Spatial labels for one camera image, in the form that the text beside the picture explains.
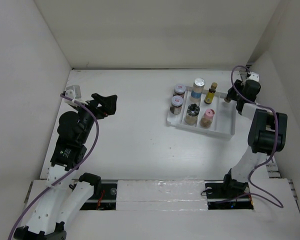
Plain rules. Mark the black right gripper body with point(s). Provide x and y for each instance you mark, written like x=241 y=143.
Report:
x=243 y=85

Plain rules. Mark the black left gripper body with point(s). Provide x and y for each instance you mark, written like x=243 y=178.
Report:
x=89 y=121

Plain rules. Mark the black pepper grinder bottle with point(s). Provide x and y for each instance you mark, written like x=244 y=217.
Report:
x=227 y=99

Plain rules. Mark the yellow label bottle cork cap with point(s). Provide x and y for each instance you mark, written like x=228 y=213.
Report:
x=211 y=93

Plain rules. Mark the blue label silver lid jar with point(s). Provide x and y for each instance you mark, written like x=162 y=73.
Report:
x=197 y=88

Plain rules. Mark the pink lid spice jar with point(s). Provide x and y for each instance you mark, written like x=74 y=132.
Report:
x=207 y=118

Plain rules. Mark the black lid white powder jar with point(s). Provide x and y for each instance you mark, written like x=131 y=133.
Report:
x=192 y=113

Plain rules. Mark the white lid brown sauce jar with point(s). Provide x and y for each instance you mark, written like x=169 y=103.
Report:
x=179 y=90

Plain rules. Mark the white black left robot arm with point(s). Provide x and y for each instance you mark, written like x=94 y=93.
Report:
x=48 y=216

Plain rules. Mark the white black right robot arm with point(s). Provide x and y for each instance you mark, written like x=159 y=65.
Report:
x=232 y=188

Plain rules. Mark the white divided organizer tray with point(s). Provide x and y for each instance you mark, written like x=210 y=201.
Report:
x=215 y=119

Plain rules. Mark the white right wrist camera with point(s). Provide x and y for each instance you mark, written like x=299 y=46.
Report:
x=251 y=76

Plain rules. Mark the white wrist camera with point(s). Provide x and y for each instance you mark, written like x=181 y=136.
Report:
x=251 y=76
x=72 y=95

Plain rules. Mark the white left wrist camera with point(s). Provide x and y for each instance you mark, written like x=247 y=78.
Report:
x=72 y=95

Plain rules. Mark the aluminium rail right edge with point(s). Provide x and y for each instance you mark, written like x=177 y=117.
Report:
x=267 y=135

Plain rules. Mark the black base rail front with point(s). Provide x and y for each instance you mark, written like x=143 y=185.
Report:
x=189 y=195

